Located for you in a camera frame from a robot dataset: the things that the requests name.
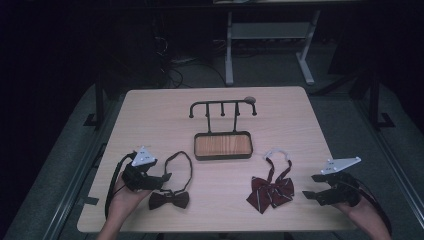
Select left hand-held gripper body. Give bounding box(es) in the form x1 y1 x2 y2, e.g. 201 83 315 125
121 145 158 193

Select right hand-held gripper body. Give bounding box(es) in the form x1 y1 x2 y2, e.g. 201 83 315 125
316 156 363 207

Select dark brown bow tie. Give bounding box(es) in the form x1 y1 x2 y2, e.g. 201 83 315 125
148 150 194 211

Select red striped bow tie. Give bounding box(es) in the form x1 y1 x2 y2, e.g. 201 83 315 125
245 148 296 215

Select black hook rack wooden tray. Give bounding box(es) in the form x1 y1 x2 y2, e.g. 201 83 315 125
188 96 258 162

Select person's left hand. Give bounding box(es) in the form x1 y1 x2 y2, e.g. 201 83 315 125
108 184 153 219

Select person's right hand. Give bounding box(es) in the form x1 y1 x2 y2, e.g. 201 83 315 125
333 196 383 231

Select black stand leg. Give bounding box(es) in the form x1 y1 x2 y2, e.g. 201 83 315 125
349 71 396 131
83 76 108 129

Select dark table edge bracket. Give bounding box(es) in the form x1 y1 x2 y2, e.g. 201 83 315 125
78 196 100 206

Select metal floor rail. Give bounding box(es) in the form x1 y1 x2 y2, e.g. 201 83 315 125
354 98 424 218
41 99 116 240

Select black floor cables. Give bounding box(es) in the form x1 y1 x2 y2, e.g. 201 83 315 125
151 33 228 89

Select white metal desk frame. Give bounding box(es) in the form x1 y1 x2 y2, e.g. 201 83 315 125
213 0 364 87

